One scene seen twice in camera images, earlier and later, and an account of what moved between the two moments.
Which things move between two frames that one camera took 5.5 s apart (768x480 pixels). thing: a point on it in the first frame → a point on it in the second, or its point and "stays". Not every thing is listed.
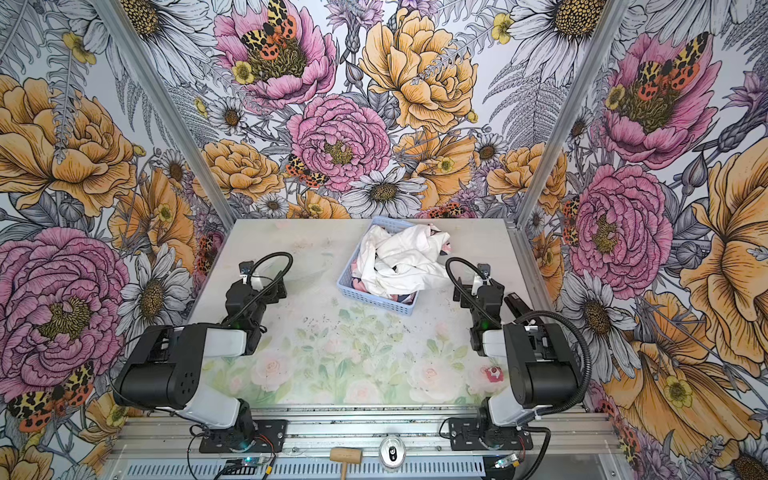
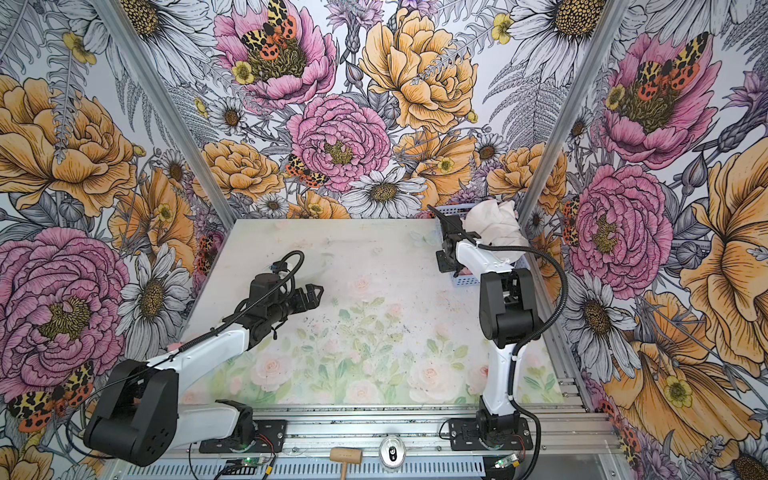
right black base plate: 474,434 stays
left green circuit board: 243,466 stays
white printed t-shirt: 403,261 → 498,224
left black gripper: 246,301 → 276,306
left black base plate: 266,436 stays
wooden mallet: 346,455 stays
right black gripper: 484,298 → 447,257
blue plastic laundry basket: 346,287 → 463,280
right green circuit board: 510,460 stays
